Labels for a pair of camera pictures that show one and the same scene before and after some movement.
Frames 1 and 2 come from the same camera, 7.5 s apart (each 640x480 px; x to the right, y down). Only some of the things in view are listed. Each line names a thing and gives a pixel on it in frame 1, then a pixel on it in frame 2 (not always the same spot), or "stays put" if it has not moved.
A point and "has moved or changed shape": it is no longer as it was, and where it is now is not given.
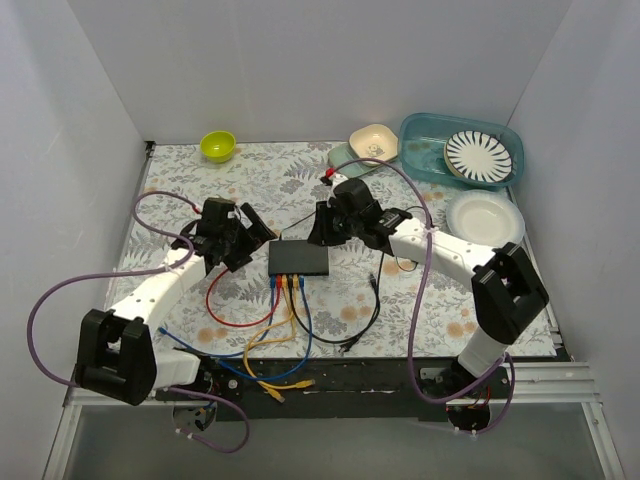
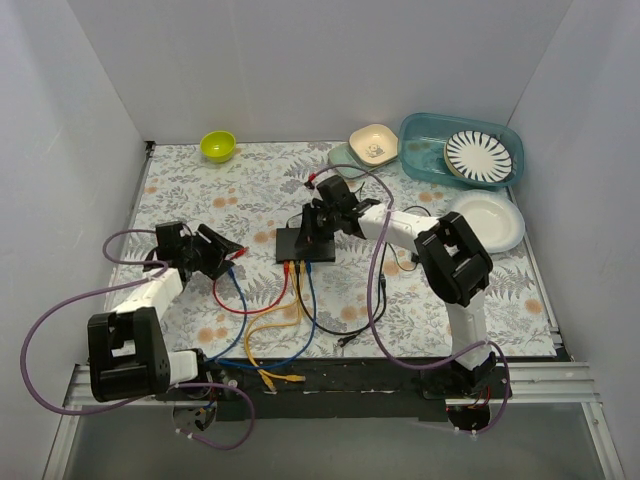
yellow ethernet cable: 301,383 has moved or changed shape
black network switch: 298,258 has moved or changed shape
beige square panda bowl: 374,141 stays put
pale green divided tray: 341,153 stays put
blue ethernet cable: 219,355 -> 245,320
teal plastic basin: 422,141 stays put
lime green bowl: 217,146 stays put
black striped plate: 479,155 stays put
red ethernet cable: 277,299 -> 237,255
